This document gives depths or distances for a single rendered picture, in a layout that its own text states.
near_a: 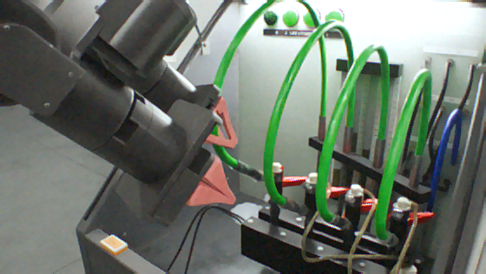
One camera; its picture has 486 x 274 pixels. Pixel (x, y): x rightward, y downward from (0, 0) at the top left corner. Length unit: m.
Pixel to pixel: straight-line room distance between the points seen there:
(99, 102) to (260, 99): 0.80
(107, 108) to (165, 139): 0.05
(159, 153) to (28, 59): 0.12
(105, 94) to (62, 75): 0.04
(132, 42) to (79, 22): 0.03
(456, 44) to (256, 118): 0.55
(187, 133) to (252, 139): 0.78
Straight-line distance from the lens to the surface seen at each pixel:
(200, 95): 0.46
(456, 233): 0.52
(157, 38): 0.25
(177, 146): 0.28
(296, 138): 0.98
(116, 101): 0.25
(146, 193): 0.29
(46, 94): 0.21
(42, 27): 0.21
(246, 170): 0.59
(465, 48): 0.81
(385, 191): 0.44
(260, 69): 1.00
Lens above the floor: 1.38
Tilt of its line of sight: 19 degrees down
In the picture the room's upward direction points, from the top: straight up
